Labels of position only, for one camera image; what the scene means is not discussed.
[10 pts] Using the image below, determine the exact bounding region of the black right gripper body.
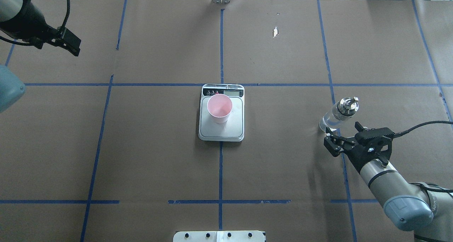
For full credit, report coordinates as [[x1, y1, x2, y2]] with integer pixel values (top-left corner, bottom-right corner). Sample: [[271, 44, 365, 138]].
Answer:
[[342, 138, 390, 173]]

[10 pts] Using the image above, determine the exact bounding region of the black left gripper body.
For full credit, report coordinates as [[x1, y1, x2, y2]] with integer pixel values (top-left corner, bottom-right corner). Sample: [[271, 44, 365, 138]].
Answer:
[[0, 0, 59, 49]]

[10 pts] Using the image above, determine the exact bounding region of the clear glass sauce bottle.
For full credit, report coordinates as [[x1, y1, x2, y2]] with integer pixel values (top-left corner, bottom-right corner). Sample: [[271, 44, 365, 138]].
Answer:
[[319, 97, 359, 133]]

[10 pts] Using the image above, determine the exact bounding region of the pink cup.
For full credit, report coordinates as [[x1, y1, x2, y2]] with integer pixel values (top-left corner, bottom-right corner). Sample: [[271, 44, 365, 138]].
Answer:
[[207, 94, 233, 124]]

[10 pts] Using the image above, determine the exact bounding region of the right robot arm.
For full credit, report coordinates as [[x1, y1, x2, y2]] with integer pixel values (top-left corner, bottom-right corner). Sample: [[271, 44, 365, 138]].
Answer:
[[324, 124, 453, 242]]

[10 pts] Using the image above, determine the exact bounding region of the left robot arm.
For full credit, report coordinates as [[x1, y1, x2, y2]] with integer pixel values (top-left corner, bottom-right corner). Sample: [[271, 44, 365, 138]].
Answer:
[[0, 0, 81, 57]]

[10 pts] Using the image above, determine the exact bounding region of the white kitchen scale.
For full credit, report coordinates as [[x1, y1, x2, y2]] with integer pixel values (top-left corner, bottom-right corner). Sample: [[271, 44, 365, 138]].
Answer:
[[198, 84, 245, 142]]

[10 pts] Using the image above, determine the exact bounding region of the brown paper table cover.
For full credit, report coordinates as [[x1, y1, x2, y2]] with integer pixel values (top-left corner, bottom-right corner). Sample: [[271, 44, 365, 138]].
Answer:
[[1, 0, 452, 242]]

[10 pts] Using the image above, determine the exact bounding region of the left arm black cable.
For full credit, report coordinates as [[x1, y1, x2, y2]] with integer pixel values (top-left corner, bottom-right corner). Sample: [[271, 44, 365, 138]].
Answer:
[[60, 0, 71, 31]]

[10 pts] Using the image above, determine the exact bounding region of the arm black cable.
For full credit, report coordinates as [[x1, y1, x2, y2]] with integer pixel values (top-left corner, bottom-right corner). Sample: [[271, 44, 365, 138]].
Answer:
[[60, 0, 71, 31], [393, 120, 453, 138]]

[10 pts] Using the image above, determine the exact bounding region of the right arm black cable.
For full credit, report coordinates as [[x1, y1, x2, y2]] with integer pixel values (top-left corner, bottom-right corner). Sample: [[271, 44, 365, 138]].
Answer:
[[393, 120, 453, 138]]

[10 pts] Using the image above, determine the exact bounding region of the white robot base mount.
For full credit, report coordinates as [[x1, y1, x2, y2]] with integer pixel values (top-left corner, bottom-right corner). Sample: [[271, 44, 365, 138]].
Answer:
[[173, 230, 267, 242]]

